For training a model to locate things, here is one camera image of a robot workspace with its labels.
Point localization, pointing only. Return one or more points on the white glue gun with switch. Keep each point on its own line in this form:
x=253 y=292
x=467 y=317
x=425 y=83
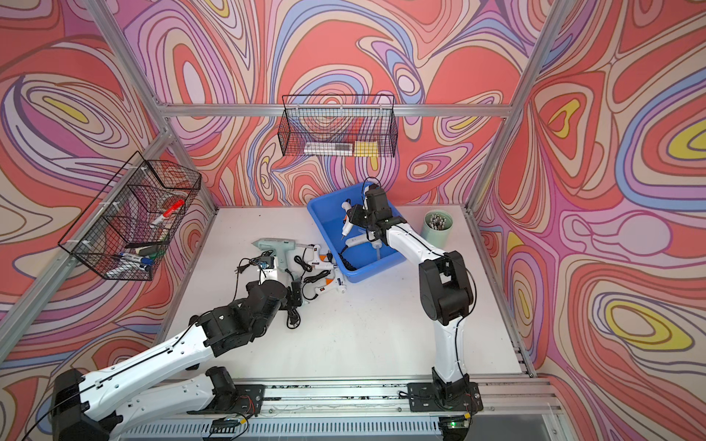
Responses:
x=315 y=260

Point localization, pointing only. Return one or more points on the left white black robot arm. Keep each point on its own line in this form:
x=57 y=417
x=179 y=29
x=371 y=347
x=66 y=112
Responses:
x=106 y=403

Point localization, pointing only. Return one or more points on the black wire basket wall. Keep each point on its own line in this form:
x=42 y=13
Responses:
x=138 y=192
x=338 y=118

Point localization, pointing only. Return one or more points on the red marker pen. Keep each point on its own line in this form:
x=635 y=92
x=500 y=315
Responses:
x=172 y=210

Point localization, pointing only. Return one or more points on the black wire basket left wall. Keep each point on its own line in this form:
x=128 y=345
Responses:
x=138 y=192

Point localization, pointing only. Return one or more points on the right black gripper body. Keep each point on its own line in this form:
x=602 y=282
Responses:
x=363 y=217

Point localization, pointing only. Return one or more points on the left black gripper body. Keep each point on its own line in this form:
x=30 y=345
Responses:
x=291 y=302

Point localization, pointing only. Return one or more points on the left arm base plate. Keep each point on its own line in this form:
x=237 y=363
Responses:
x=245 y=399

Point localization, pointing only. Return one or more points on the blue plastic storage box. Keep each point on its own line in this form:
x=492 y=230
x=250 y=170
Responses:
x=358 y=258

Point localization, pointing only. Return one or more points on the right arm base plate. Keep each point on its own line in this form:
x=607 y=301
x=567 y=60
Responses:
x=423 y=397

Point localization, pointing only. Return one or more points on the green cylindrical holder cup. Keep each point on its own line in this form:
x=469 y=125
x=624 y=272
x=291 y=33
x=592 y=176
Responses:
x=436 y=227

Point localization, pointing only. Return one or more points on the large mint glue gun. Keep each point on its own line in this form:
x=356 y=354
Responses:
x=364 y=238

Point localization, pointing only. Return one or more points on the white orange glue gun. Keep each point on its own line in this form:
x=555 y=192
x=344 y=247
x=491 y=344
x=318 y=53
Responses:
x=335 y=285

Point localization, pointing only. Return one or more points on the black wire basket back wall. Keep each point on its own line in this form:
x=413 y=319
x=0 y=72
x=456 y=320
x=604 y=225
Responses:
x=338 y=118

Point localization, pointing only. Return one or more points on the white box in basket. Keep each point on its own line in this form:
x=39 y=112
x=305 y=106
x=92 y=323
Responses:
x=328 y=149

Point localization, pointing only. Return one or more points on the yellow box in basket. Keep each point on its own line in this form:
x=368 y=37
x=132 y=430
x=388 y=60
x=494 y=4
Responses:
x=366 y=149

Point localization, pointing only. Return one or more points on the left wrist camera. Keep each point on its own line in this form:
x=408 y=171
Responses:
x=267 y=268

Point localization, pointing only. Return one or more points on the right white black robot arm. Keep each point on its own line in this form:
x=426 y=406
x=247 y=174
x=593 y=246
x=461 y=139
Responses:
x=446 y=292

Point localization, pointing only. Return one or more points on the blue marker pen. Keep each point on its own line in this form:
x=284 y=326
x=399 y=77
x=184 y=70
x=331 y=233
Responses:
x=136 y=259

